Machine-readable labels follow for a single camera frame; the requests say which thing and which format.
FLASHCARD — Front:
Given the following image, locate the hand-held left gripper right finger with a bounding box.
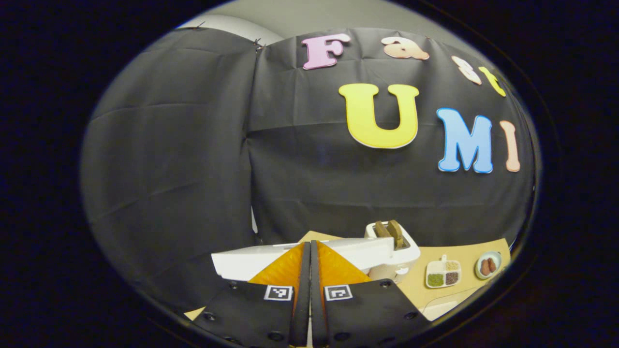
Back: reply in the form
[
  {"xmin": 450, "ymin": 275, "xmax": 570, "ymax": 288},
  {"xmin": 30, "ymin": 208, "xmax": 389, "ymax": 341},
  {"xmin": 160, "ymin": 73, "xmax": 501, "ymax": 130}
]
[{"xmin": 310, "ymin": 240, "xmax": 431, "ymax": 348}]

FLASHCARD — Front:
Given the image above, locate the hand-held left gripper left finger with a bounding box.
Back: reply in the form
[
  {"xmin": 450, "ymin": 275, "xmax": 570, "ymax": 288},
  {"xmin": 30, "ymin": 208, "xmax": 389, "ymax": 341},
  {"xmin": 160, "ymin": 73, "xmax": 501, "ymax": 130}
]
[{"xmin": 193, "ymin": 240, "xmax": 311, "ymax": 348}]

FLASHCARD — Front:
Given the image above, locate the white rice cooker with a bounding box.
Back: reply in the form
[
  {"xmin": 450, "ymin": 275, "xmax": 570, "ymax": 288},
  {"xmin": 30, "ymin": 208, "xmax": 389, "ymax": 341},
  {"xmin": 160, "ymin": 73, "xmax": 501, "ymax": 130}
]
[{"xmin": 211, "ymin": 237, "xmax": 395, "ymax": 282}]

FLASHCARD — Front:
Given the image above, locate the clear rice tray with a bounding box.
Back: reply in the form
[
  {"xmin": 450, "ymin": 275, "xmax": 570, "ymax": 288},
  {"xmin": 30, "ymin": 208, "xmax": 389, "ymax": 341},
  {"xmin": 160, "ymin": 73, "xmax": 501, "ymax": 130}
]
[{"xmin": 421, "ymin": 288, "xmax": 480, "ymax": 322}]

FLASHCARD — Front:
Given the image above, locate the white toaster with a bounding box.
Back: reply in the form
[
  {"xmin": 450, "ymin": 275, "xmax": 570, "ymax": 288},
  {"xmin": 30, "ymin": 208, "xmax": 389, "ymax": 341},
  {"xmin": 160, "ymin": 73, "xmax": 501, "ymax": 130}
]
[{"xmin": 365, "ymin": 220, "xmax": 421, "ymax": 284}]

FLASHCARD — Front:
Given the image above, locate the white divided bean dish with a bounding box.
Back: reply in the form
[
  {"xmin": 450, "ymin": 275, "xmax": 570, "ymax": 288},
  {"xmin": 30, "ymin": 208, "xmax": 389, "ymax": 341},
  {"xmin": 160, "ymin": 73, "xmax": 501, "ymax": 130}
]
[{"xmin": 426, "ymin": 255, "xmax": 462, "ymax": 289}]

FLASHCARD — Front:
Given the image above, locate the pale green plate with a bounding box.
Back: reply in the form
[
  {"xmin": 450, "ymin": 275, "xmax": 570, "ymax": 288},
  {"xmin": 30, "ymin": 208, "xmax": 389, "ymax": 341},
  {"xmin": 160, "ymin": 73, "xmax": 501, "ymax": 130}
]
[{"xmin": 475, "ymin": 251, "xmax": 502, "ymax": 280}]

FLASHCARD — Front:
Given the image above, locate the black backdrop cloth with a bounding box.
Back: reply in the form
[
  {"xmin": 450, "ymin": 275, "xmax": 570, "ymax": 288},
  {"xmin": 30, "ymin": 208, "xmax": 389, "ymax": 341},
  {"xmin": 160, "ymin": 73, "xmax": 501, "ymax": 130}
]
[{"xmin": 80, "ymin": 27, "xmax": 537, "ymax": 315}]

